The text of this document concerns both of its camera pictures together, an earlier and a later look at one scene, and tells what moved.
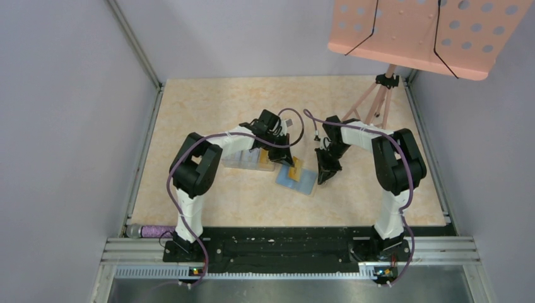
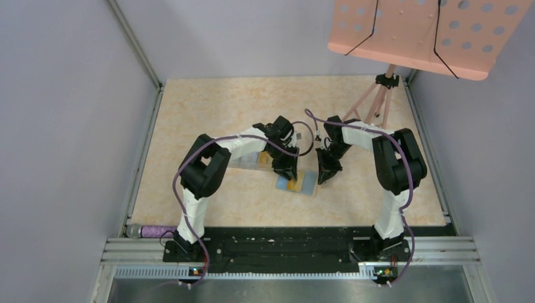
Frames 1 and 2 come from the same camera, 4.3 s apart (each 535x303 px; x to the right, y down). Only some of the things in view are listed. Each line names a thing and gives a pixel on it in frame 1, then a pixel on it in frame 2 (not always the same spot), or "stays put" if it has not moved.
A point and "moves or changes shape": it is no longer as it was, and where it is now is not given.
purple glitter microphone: (135, 231) stays put
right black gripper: (326, 170) stays put
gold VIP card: (294, 172) moves or changes shape
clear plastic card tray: (258, 159) stays put
